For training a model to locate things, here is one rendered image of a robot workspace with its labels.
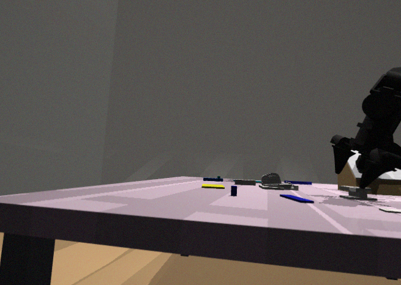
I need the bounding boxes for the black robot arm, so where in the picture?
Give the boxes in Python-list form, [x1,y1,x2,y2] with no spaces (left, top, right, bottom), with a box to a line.
[356,67,401,173]

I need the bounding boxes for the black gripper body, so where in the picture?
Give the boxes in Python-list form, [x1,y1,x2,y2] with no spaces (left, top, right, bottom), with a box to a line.
[330,119,401,170]

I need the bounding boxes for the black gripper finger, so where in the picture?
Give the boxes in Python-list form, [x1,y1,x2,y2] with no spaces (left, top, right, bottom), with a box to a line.
[332,145,356,174]
[359,160,397,188]

